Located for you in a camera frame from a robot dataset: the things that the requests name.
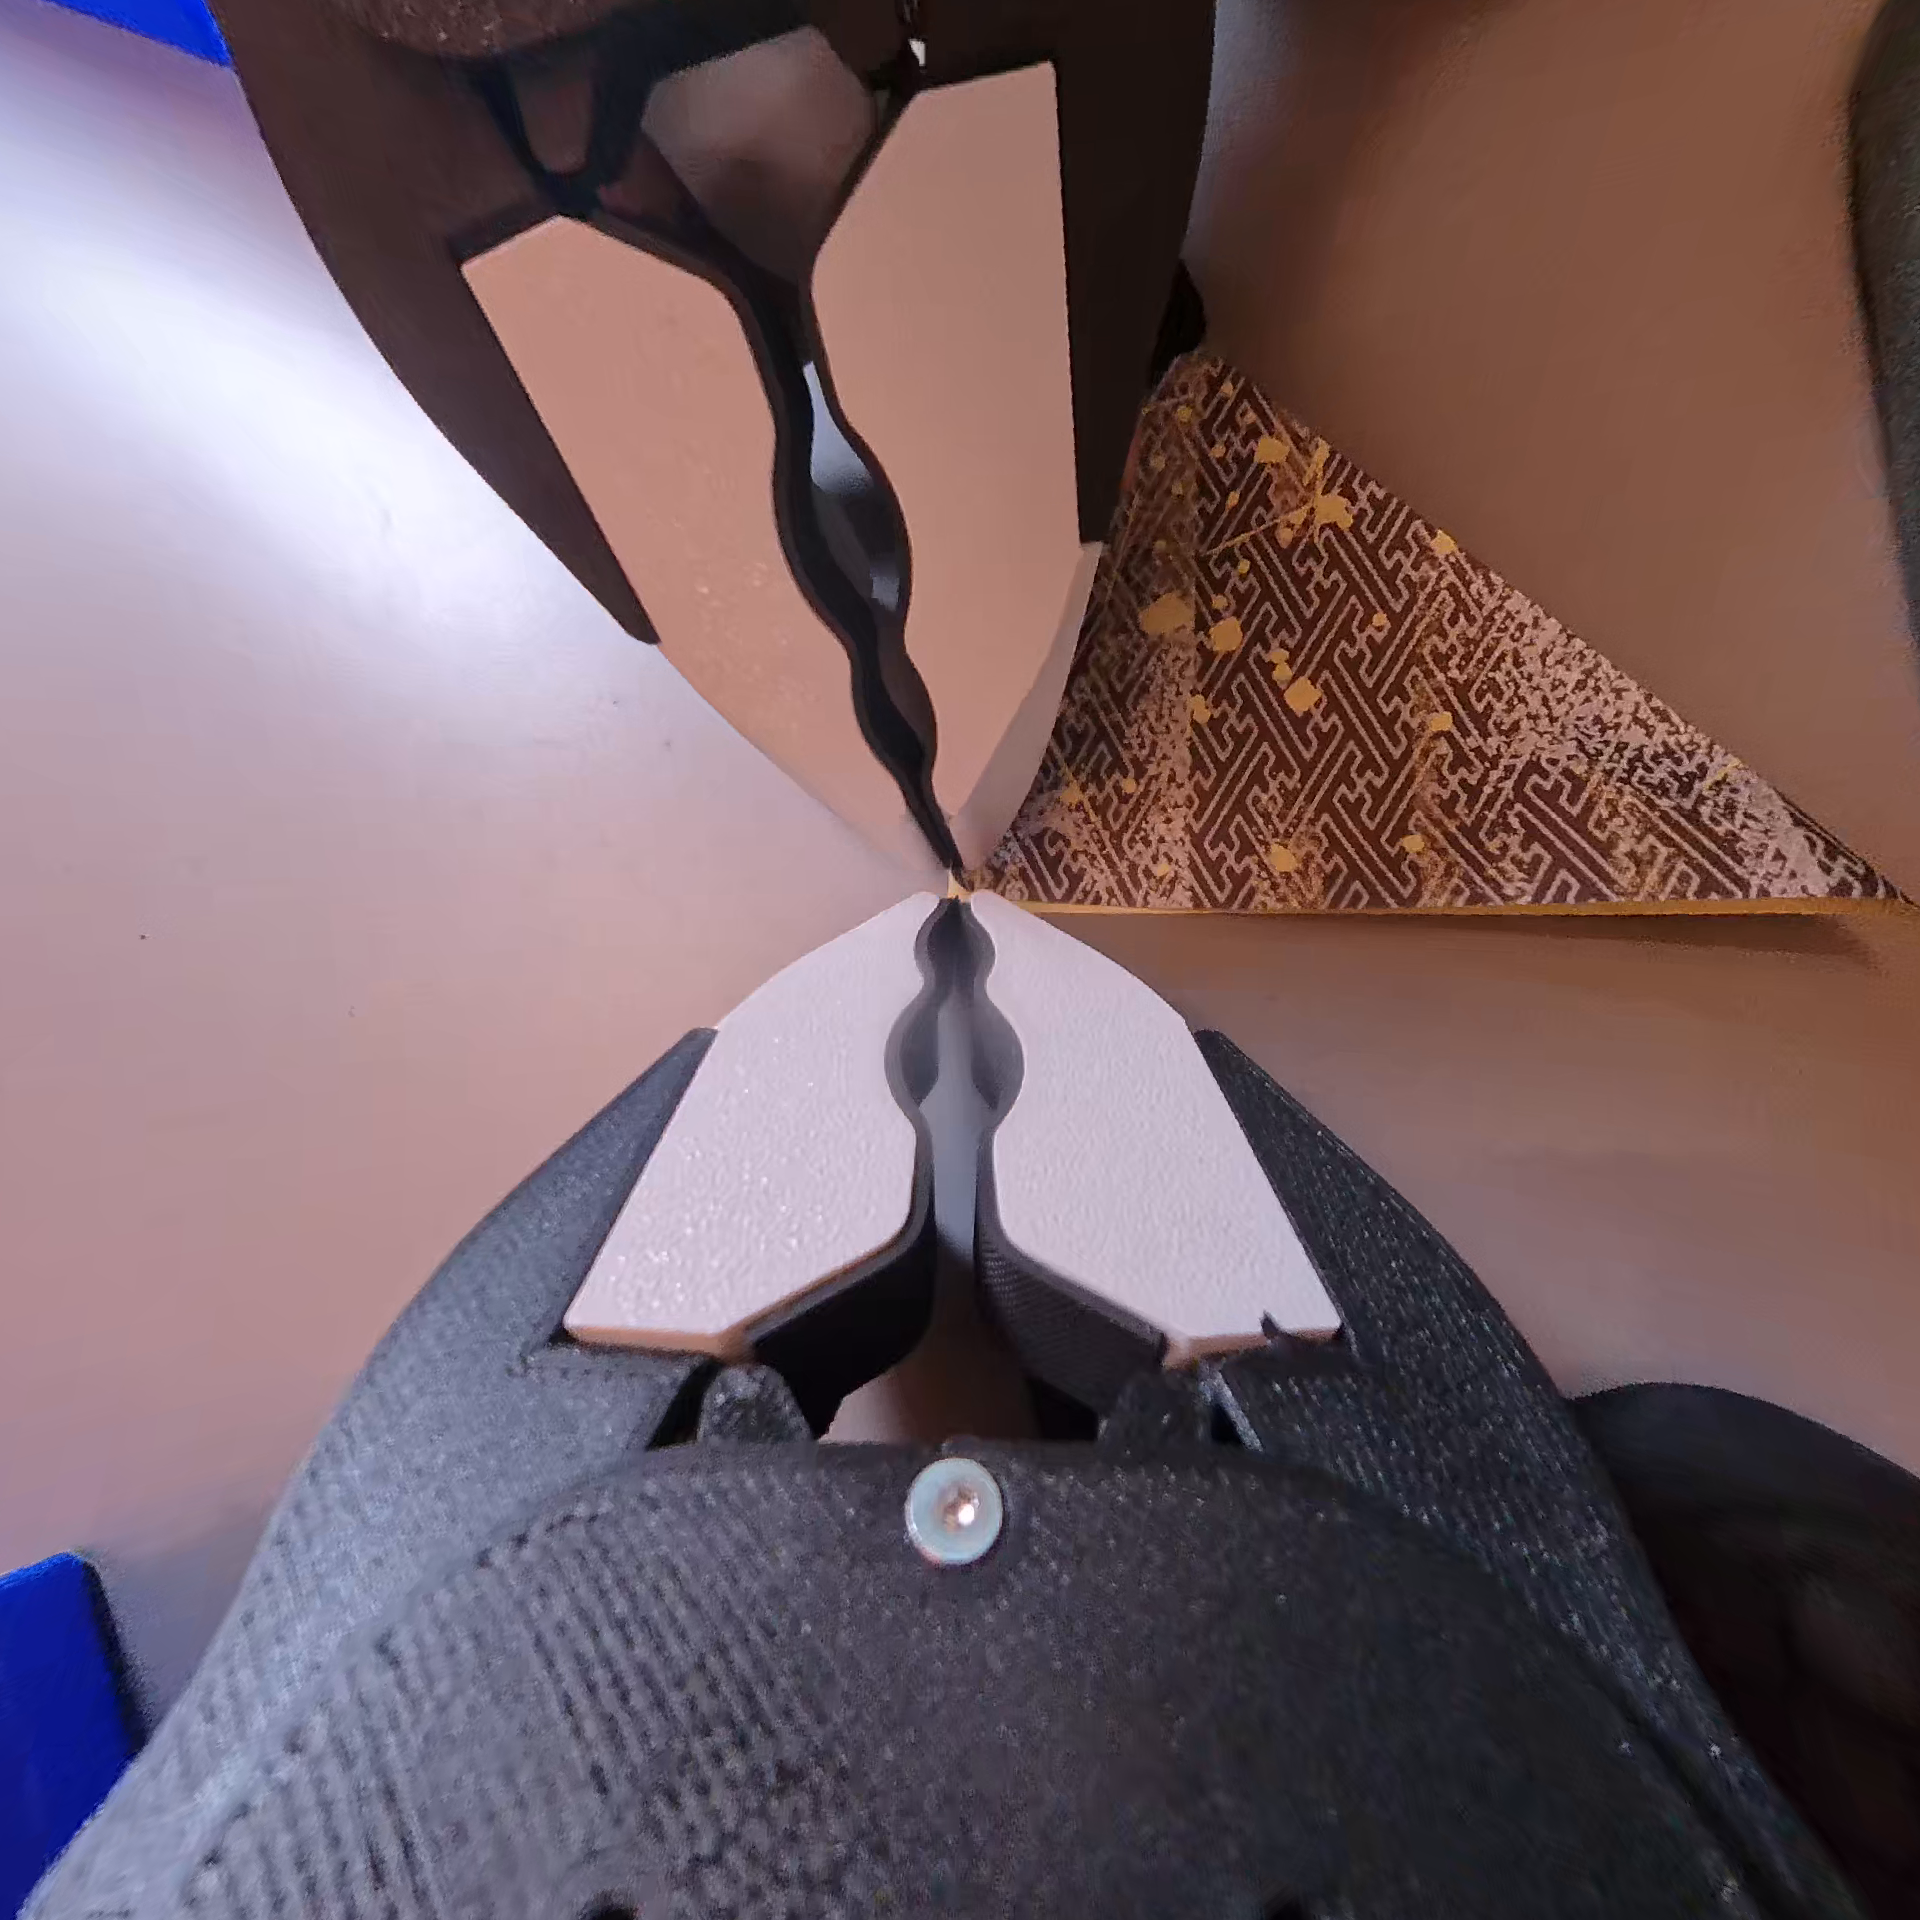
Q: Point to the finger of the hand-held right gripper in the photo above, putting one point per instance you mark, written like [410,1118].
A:
[976,363]
[661,482]

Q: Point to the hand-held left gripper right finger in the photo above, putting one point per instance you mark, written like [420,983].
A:
[1154,1172]

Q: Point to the yellow backed black patterned paper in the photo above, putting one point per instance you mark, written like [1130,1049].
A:
[1352,721]

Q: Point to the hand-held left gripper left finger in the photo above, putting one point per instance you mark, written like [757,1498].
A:
[750,1172]

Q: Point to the blue plastic bin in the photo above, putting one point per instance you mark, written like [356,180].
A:
[134,26]
[54,1711]

